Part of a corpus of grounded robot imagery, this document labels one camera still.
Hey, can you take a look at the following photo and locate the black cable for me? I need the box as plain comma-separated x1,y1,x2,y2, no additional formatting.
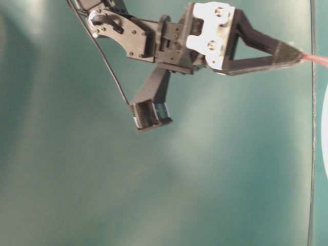
67,0,132,106

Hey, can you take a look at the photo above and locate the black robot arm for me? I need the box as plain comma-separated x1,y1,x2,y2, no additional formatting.
71,1,303,76

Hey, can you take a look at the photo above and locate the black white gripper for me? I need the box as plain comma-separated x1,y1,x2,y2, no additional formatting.
156,2,302,76

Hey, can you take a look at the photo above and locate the black vertical frame post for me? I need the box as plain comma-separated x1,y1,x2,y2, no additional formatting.
307,0,316,245

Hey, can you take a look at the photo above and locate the red spoon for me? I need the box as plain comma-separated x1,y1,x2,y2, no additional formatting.
302,54,328,68

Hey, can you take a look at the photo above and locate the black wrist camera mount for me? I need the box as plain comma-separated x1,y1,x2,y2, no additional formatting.
130,67,172,133

